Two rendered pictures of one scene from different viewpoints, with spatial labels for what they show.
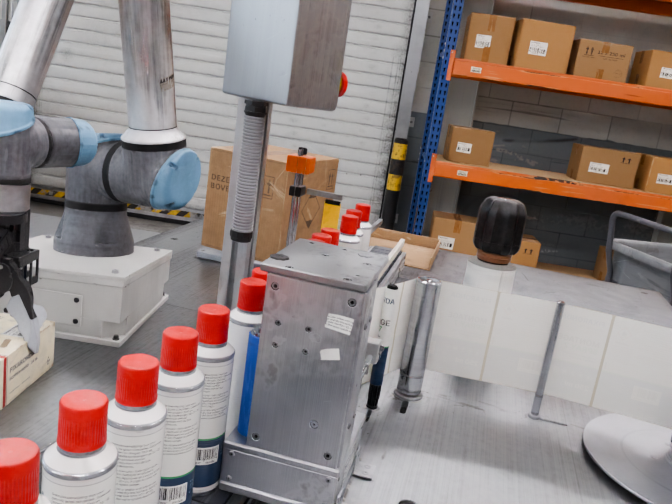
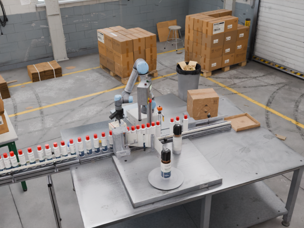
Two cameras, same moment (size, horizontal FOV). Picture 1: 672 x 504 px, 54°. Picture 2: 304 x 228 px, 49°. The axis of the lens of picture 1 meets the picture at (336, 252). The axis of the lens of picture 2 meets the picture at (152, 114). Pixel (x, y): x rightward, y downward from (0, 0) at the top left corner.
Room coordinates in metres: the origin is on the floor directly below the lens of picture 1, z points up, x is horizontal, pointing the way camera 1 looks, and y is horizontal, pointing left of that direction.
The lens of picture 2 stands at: (-0.42, -2.36, 2.75)
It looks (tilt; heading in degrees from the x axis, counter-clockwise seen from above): 29 degrees down; 58
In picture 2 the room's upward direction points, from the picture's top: 1 degrees counter-clockwise
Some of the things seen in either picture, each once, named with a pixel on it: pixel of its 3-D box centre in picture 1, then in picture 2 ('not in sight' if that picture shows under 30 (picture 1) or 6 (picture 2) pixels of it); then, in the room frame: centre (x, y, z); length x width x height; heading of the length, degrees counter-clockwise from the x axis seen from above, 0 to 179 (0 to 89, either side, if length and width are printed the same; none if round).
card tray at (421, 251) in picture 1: (395, 246); (241, 121); (2.10, -0.19, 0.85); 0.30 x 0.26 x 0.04; 168
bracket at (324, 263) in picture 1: (328, 261); (120, 130); (0.69, 0.01, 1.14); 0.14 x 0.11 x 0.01; 168
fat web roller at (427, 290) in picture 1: (418, 338); (152, 143); (0.95, -0.14, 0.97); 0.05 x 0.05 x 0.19
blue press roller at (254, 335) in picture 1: (256, 397); not in sight; (0.67, 0.06, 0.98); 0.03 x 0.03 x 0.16
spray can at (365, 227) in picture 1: (356, 250); (185, 123); (1.42, -0.04, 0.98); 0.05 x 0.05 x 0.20
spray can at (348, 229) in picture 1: (342, 266); (172, 127); (1.27, -0.02, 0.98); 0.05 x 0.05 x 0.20
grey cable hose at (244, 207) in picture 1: (248, 172); (139, 111); (0.99, 0.15, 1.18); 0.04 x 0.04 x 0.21
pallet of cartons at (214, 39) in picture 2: not in sight; (216, 41); (4.53, 2.90, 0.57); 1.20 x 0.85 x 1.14; 1
